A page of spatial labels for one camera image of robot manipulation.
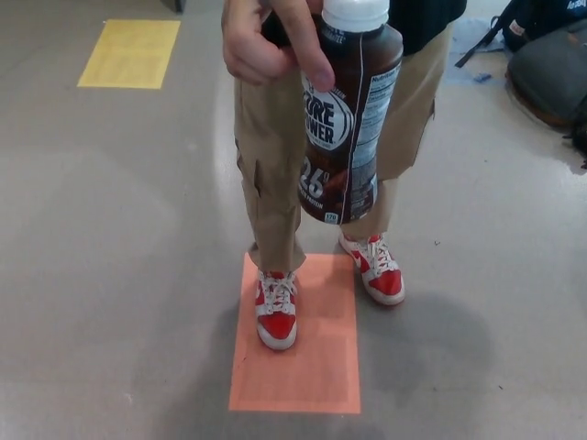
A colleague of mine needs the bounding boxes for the person's red white sneaker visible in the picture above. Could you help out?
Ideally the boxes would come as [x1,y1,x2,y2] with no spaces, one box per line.
[254,269,298,352]
[338,233,406,307]

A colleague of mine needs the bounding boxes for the orange paper sheet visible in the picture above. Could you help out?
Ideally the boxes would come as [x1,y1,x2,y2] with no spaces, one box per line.
[227,253,362,414]

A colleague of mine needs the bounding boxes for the person's right hand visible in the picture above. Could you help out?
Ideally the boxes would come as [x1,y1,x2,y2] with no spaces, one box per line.
[221,0,337,94]

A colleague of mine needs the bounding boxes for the yellow paper sheet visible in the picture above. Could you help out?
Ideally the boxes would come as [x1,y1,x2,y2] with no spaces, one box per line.
[76,19,182,90]

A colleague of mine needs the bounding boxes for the person's right red white sneaker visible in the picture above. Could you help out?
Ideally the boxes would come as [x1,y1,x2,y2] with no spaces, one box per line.
[254,269,298,352]

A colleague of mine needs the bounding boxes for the khaki cargo trousers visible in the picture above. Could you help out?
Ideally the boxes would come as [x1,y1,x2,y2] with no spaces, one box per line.
[231,20,456,272]

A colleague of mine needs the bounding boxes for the person's left red white sneaker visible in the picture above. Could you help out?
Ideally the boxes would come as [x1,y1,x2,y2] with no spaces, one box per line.
[338,233,406,307]

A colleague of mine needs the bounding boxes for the black shirt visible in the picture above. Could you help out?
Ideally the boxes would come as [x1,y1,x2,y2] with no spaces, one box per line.
[259,0,460,59]

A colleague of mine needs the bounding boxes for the brown protein shake bottle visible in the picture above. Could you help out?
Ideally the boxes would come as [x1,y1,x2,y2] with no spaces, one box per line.
[297,0,405,226]

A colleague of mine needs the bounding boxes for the black backpack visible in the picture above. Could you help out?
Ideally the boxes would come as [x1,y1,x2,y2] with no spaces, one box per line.
[454,0,587,69]

